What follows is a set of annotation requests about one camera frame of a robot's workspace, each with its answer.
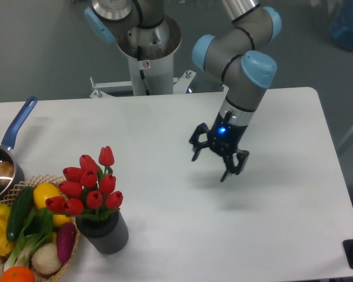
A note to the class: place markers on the green cucumber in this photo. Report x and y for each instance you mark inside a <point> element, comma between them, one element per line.
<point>18,213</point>

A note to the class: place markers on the orange fruit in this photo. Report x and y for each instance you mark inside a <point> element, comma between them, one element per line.
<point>17,274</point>

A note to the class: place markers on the red tulip bouquet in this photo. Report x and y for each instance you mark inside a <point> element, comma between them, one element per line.
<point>88,191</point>

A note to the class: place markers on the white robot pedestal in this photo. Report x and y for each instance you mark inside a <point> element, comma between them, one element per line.
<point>150,56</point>

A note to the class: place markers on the blue transparent container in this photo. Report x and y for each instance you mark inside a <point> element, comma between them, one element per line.
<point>341,30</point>

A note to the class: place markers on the dark grey ribbed vase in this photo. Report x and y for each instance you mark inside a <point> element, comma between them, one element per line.
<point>108,236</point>

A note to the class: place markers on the white garlic bulb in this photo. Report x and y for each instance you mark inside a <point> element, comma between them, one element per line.
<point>45,260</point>

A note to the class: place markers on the purple eggplant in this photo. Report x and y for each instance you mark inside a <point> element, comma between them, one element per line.
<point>65,239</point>

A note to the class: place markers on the yellow squash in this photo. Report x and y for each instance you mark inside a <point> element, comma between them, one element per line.
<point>44,191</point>

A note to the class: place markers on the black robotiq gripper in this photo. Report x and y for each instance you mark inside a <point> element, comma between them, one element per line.
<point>223,139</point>

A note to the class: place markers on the brown bread bun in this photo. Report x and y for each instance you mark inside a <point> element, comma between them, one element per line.
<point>6,172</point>

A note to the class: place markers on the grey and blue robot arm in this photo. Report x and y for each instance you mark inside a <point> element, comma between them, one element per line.
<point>234,58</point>

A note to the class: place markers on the blue handled saucepan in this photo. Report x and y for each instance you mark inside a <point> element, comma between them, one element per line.
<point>8,143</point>

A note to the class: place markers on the green bok choy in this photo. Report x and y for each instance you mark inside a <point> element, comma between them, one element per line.
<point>38,227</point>

